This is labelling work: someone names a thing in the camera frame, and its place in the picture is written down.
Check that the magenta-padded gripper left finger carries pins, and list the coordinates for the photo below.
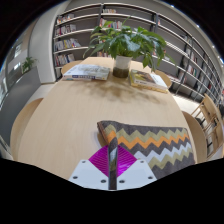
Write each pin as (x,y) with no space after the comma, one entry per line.
(87,173)

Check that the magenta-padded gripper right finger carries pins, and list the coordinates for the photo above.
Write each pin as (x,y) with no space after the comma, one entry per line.
(135,173)

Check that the zigzag striped grey towel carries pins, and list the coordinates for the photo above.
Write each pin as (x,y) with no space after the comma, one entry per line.
(150,140)

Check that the yellow-edged book stack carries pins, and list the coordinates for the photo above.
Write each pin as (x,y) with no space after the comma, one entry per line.
(146,80)

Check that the small green background plant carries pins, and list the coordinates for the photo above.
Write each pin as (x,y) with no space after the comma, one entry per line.
(29,64)

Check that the potted green leafy plant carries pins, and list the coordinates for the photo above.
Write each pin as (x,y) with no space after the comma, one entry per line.
(128,43)

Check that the grey bookshelf unit with books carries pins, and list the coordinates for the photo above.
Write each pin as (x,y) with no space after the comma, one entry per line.
(83,23)

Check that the light wooden frame chair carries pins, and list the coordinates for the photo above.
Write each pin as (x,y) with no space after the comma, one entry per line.
(210,110)

